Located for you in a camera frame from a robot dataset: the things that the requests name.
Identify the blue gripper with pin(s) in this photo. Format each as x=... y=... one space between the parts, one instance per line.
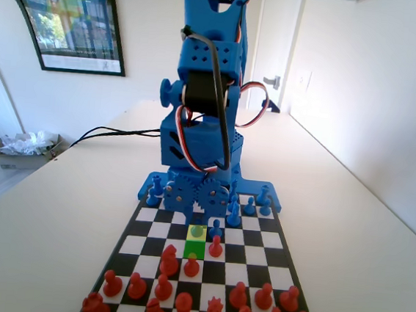
x=192 y=197

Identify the green chess pawn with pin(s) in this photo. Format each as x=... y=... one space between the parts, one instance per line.
x=197 y=231

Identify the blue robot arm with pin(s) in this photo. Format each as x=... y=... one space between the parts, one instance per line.
x=210 y=58

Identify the blue chess pawn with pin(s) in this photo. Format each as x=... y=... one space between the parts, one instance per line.
x=249 y=206
x=151 y=199
x=216 y=230
x=265 y=208
x=233 y=199

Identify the red pawn chess piece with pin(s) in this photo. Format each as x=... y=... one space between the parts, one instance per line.
x=163 y=287
x=111 y=283
x=238 y=294
x=136 y=286
x=289 y=298
x=215 y=247
x=191 y=267
x=264 y=296

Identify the black and white chessboard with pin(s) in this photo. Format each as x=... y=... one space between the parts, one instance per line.
x=250 y=256

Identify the small blue printed part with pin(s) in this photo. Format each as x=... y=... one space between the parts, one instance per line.
x=274 y=109

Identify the white door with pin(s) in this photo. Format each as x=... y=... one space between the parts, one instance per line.
x=274 y=40

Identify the crumpled clear plastic wrap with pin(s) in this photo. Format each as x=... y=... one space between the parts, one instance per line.
x=25 y=144

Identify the cardboard box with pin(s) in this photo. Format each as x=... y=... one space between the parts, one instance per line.
x=19 y=161

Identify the black framed poster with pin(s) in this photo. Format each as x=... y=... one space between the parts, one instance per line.
x=77 y=21

